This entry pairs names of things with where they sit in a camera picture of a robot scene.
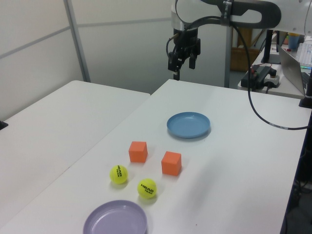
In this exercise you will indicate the orange cube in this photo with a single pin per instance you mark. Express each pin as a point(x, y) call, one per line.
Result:
point(137, 153)
point(170, 164)

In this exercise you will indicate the grey emergency stop box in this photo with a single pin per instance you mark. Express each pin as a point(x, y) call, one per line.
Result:
point(273, 81)

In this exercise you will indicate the yellow tennis ball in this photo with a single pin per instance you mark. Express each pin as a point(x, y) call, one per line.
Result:
point(118, 179)
point(146, 184)

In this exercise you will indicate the silver laptop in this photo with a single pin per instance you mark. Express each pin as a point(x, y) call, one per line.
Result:
point(290, 68)

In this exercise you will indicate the white background desk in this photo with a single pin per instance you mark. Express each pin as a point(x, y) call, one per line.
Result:
point(285, 89)

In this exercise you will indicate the black monitor stand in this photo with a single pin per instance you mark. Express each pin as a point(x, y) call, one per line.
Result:
point(268, 46)

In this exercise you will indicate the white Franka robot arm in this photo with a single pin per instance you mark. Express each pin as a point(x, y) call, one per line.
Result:
point(292, 14)

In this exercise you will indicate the purple plate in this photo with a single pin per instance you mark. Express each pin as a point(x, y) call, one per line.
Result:
point(114, 219)

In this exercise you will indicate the brown wooden board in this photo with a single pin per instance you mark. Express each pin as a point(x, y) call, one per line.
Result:
point(245, 36)

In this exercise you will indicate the black control box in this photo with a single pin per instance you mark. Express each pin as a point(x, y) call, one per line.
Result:
point(262, 73)

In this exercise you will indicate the blue cup with yellow lid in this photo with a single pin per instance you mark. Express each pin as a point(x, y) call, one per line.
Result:
point(293, 42)

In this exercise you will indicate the blue plate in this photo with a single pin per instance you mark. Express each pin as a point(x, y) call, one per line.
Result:
point(187, 124)

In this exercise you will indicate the white keyboard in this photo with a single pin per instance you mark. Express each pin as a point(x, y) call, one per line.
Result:
point(306, 53)

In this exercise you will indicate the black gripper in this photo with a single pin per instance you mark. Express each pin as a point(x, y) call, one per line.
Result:
point(187, 39)

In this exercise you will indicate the grey partition post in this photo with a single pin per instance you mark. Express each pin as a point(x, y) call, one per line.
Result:
point(228, 61)

